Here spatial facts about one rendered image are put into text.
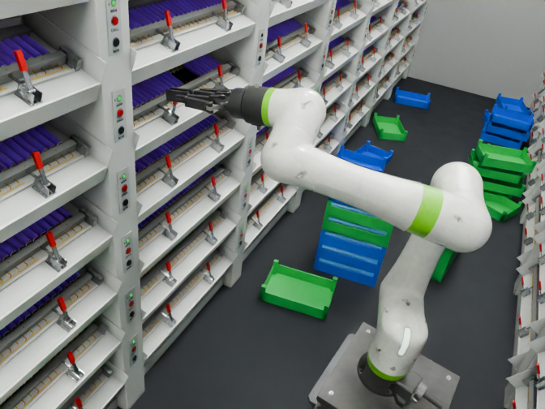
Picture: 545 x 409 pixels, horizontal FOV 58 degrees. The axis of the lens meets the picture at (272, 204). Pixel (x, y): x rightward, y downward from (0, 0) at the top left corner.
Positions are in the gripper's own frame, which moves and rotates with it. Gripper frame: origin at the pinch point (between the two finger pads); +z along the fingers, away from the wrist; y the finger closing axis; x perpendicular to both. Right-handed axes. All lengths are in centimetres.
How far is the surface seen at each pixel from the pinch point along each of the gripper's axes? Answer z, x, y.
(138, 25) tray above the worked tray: 7.2, 17.7, -3.5
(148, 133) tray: 4.2, -7.6, -9.8
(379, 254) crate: -40, -92, 79
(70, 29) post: 4.3, 21.2, -27.3
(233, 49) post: 7.6, 2.1, 42.6
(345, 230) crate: -24, -82, 76
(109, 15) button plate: -3.3, 23.6, -23.8
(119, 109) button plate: -0.2, 3.6, -22.9
